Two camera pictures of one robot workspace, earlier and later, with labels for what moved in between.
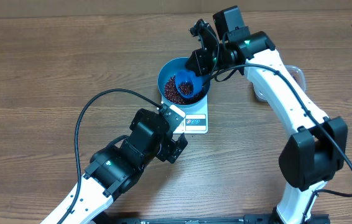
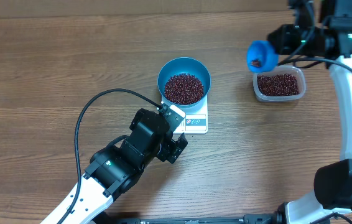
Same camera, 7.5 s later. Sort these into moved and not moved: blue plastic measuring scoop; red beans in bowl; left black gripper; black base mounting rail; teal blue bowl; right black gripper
Moved: right black gripper; blue plastic measuring scoop
Not moved: left black gripper; teal blue bowl; black base mounting rail; red beans in bowl
